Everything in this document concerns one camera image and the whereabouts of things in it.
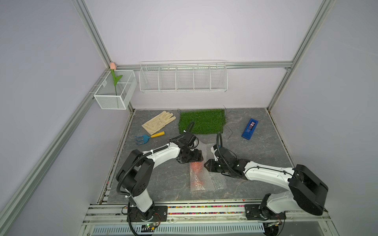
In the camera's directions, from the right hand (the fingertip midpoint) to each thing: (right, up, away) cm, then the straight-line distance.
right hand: (204, 164), depth 84 cm
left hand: (-4, +1, +3) cm, 5 cm away
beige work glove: (-36, +22, +28) cm, 51 cm away
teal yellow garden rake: (-41, +13, +21) cm, 48 cm away
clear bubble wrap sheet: (-1, -7, -3) cm, 8 cm away
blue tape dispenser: (+33, +20, +18) cm, 43 cm away
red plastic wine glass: (-4, -1, -3) cm, 5 cm away
